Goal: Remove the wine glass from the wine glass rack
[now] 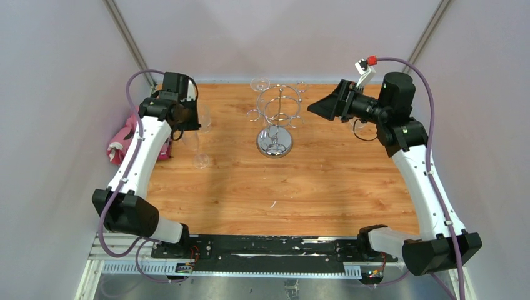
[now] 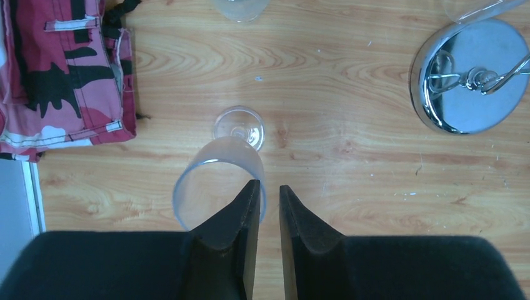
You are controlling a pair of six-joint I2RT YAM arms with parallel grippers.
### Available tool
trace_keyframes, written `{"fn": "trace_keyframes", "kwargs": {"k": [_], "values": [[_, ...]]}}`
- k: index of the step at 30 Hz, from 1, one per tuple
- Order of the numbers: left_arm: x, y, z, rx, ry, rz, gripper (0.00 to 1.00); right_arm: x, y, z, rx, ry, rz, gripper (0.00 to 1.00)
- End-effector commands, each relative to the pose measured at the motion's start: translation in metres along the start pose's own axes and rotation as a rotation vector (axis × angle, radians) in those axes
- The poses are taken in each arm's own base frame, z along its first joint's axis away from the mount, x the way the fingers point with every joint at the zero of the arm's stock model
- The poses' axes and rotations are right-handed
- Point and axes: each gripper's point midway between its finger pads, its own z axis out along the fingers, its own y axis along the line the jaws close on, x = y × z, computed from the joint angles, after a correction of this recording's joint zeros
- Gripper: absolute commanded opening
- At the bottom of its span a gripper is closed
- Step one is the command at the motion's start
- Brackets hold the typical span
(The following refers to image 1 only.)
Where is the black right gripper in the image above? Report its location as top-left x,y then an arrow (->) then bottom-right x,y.
307,79 -> 389,125

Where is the patterned clear wine glass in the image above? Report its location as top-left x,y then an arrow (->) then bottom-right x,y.
197,104 -> 212,133

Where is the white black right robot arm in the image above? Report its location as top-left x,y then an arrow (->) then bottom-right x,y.
308,72 -> 482,276

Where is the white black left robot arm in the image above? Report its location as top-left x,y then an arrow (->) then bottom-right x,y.
92,71 -> 201,258

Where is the chrome spiral wine glass rack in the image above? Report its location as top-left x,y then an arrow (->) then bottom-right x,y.
246,82 -> 305,158

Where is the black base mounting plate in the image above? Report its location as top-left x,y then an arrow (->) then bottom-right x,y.
151,234 -> 397,275

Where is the pink camouflage cloth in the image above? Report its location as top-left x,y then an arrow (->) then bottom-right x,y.
107,115 -> 173,166

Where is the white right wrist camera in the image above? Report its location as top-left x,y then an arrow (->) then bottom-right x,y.
355,56 -> 378,89

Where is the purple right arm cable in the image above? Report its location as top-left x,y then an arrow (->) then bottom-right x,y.
374,57 -> 467,300

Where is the aluminium frame rail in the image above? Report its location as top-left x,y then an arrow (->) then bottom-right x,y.
88,234 -> 406,280

